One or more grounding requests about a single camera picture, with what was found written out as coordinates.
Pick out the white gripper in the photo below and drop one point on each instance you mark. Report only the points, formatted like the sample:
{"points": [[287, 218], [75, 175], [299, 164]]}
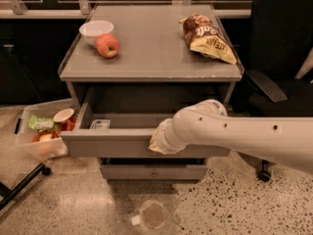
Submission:
{"points": [[163, 135]]}

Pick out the grey top drawer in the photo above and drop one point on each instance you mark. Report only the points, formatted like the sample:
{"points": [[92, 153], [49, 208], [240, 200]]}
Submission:
{"points": [[128, 137]]}

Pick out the grey drawer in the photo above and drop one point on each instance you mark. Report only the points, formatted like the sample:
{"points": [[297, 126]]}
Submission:
{"points": [[153, 172], [128, 137]]}

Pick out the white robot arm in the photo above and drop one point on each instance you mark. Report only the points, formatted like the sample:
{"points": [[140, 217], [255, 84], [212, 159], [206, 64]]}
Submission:
{"points": [[281, 140]]}

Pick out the grey bottom drawer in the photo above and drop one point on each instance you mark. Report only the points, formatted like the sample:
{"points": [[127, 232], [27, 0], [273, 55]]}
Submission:
{"points": [[153, 172]]}

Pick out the grey drawer cabinet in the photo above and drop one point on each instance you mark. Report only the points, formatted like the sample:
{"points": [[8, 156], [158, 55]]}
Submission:
{"points": [[154, 71]]}

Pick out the white card packet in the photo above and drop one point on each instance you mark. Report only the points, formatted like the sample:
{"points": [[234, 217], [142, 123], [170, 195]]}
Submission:
{"points": [[100, 124]]}

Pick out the round floor marker disc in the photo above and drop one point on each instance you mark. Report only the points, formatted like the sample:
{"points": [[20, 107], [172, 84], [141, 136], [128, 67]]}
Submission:
{"points": [[152, 215]]}

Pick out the brown yellow chip bag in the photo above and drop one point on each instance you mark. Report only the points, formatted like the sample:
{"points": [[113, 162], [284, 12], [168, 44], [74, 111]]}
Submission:
{"points": [[204, 36]]}

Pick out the small white dish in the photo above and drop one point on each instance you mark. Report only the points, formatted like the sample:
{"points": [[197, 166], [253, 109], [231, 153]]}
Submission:
{"points": [[63, 115]]}

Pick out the red apple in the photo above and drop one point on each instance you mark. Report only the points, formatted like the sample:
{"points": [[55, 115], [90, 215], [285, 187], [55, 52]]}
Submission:
{"points": [[107, 45]]}

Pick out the white bowl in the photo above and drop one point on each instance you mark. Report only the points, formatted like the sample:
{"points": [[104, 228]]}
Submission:
{"points": [[91, 30]]}

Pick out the clear plastic storage bin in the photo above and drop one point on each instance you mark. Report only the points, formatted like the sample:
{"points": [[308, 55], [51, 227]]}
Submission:
{"points": [[45, 144]]}

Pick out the green snack packet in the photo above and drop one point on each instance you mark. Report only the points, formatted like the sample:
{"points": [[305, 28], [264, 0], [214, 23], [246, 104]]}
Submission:
{"points": [[40, 123]]}

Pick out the black office chair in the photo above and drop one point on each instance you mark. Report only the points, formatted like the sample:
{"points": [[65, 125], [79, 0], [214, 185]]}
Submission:
{"points": [[278, 80]]}

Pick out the black stand leg with wheel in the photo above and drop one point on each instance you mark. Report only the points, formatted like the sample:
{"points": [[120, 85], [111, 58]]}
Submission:
{"points": [[8, 194]]}

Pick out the metal railing frame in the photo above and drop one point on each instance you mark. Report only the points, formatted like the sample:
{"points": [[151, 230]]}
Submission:
{"points": [[49, 0]]}

